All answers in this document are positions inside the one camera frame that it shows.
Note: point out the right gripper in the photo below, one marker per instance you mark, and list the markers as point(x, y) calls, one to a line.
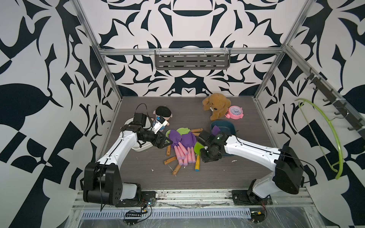
point(204, 158)

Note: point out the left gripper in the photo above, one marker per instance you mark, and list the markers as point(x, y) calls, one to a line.
point(160, 145)

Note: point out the purple shovel pink handle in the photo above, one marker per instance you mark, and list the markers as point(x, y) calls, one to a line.
point(189, 141)
point(176, 138)
point(215, 130)

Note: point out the green shovel yellow handle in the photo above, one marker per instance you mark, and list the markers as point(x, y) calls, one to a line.
point(197, 149)

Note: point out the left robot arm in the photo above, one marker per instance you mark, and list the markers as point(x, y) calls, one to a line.
point(102, 179)

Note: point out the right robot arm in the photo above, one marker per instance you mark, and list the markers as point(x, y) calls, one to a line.
point(286, 168)

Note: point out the teal storage box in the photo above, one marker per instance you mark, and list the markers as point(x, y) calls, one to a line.
point(228, 128)

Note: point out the white storage box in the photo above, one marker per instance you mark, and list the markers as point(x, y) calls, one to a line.
point(141, 145)

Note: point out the plush doll black hair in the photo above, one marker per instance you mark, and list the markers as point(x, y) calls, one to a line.
point(162, 111)

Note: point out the pink alarm clock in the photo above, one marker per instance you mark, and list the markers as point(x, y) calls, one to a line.
point(234, 112)

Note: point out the brown plush dog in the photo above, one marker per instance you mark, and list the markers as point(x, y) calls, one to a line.
point(218, 104)

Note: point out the green shovel wooden handle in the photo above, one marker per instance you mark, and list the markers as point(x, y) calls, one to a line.
point(168, 151)
point(184, 131)

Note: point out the grey hook rail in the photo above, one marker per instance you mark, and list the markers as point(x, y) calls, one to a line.
point(344, 109)

